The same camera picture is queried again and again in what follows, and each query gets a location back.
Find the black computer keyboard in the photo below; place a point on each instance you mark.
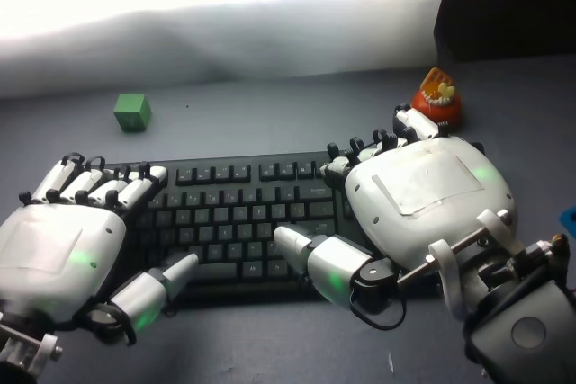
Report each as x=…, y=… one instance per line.
x=234, y=222

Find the green cube block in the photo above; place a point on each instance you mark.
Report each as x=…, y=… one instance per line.
x=132, y=113

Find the white cloth backdrop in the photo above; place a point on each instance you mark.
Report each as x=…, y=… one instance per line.
x=225, y=42

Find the black panel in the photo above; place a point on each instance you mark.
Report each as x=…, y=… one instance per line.
x=508, y=2

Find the orange toy cake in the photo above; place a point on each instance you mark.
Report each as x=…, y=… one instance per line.
x=438, y=103

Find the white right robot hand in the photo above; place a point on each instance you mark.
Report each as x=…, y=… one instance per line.
x=427, y=195

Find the grey table cloth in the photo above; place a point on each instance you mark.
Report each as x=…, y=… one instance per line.
x=270, y=123

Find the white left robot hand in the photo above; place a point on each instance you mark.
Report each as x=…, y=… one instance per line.
x=54, y=258

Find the blue plastic object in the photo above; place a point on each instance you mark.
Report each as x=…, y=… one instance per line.
x=569, y=222

